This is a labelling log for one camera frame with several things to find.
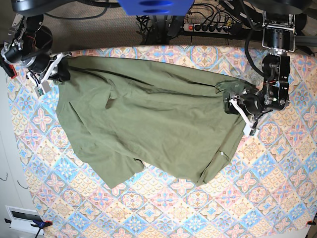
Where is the blue clamp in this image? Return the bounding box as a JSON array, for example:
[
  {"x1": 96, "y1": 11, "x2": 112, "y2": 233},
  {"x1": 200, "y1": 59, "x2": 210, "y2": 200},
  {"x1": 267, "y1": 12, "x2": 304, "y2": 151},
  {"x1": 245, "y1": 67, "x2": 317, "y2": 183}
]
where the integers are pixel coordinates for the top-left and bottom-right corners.
[
  {"x1": 4, "y1": 219, "x2": 53, "y2": 238},
  {"x1": 0, "y1": 57, "x2": 17, "y2": 79}
]

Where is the blue clamp lower left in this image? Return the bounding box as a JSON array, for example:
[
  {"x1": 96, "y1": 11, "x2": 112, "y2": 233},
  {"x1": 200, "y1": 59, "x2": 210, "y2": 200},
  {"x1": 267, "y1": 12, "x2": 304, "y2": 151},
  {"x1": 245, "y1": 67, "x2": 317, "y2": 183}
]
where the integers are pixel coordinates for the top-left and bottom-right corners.
[{"x1": 4, "y1": 219, "x2": 53, "y2": 238}]

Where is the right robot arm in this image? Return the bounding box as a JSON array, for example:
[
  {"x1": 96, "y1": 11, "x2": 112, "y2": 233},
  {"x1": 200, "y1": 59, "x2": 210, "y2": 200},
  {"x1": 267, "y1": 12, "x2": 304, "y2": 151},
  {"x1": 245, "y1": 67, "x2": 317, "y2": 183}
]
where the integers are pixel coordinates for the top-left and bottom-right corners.
[{"x1": 0, "y1": 0, "x2": 70, "y2": 97}]

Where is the white power strip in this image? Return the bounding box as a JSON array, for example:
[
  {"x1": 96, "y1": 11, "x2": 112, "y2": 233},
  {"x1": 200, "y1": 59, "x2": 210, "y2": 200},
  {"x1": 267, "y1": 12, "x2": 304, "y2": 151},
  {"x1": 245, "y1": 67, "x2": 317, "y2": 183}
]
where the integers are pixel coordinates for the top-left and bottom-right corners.
[{"x1": 183, "y1": 23, "x2": 230, "y2": 34}]

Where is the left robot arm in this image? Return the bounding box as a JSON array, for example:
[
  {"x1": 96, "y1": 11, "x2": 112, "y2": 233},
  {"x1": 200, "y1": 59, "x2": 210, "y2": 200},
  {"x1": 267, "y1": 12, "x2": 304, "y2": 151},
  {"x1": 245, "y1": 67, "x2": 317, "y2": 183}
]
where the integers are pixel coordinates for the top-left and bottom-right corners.
[{"x1": 224, "y1": 0, "x2": 317, "y2": 136}]

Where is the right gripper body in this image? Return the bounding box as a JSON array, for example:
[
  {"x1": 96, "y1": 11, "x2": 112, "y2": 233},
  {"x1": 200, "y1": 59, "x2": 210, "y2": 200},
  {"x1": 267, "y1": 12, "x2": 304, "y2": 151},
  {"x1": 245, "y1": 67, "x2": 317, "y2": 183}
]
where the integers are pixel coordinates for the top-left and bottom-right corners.
[{"x1": 24, "y1": 54, "x2": 51, "y2": 75}]

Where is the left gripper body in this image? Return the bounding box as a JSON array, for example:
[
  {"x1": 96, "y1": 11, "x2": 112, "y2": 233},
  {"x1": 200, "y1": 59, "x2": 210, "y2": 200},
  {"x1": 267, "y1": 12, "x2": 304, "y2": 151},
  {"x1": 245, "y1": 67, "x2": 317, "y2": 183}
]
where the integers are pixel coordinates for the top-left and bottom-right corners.
[{"x1": 241, "y1": 94, "x2": 269, "y2": 118}]

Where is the orange clamp lower right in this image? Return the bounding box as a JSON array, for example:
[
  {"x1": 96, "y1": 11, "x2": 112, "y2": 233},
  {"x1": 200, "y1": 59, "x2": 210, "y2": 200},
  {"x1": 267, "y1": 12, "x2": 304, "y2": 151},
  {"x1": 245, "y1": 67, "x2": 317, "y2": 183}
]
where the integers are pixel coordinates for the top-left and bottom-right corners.
[{"x1": 306, "y1": 220, "x2": 317, "y2": 226}]

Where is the green t-shirt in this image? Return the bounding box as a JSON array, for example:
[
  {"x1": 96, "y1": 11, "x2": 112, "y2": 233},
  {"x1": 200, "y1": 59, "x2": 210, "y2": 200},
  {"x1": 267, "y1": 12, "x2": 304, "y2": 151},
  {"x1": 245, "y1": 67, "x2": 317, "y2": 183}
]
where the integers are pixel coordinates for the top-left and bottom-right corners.
[{"x1": 56, "y1": 56, "x2": 254, "y2": 188}]

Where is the black round stool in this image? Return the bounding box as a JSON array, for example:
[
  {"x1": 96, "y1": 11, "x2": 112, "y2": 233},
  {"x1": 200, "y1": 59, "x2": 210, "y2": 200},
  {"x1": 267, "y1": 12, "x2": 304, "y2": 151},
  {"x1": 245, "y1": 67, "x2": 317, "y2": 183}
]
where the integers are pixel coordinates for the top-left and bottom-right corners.
[{"x1": 27, "y1": 25, "x2": 53, "y2": 53}]

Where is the blue clamp upper left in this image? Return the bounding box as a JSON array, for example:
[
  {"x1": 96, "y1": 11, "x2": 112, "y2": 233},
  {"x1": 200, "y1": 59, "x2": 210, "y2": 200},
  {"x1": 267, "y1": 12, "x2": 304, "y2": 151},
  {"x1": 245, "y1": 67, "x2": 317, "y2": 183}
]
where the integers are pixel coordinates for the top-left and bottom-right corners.
[{"x1": 0, "y1": 57, "x2": 17, "y2": 79}]

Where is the patterned tablecloth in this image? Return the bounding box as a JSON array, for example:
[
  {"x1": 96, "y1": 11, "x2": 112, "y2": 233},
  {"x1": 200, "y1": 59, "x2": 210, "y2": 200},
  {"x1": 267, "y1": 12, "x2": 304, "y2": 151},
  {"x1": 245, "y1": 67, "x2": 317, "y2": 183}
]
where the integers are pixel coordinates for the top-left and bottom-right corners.
[{"x1": 6, "y1": 54, "x2": 317, "y2": 238}]

